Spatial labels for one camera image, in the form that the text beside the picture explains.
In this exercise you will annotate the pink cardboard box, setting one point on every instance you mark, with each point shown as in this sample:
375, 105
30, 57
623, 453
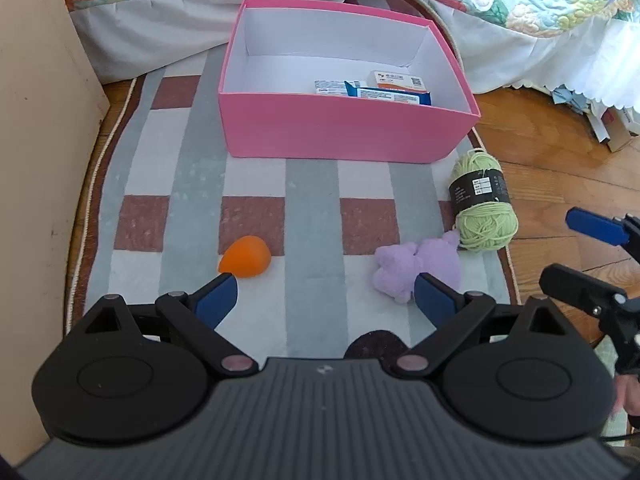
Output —
325, 130

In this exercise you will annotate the small white orange box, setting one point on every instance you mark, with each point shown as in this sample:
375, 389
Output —
395, 79

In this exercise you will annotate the orange egg-shaped ball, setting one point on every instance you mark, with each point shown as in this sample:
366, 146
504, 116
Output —
245, 257

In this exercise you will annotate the striped checked rug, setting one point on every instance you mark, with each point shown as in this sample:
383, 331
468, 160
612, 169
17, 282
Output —
310, 210

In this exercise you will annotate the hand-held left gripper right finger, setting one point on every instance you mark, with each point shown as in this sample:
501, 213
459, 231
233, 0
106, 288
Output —
435, 300

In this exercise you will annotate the green yarn ball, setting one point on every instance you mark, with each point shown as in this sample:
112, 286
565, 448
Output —
485, 225

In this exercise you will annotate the white bed skirt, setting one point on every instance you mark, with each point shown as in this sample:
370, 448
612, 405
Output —
150, 35

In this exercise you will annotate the brown cardboard box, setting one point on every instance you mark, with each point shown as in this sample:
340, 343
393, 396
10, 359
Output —
617, 132

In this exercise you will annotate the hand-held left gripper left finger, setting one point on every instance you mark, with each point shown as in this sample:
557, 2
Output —
217, 300

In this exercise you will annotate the grey blue paper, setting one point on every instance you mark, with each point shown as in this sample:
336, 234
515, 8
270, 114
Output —
567, 95

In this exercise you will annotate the purple plush toy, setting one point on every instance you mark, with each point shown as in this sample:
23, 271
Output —
435, 260

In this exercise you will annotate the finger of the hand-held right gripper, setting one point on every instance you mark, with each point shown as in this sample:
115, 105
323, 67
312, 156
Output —
590, 222
570, 282

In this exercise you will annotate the beige cabinet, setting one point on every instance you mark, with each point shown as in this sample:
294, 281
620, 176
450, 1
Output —
40, 160

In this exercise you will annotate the white blue packet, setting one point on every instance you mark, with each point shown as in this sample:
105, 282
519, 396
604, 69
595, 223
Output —
330, 87

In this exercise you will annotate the person's right hand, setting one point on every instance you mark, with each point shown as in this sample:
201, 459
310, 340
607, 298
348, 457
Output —
631, 395

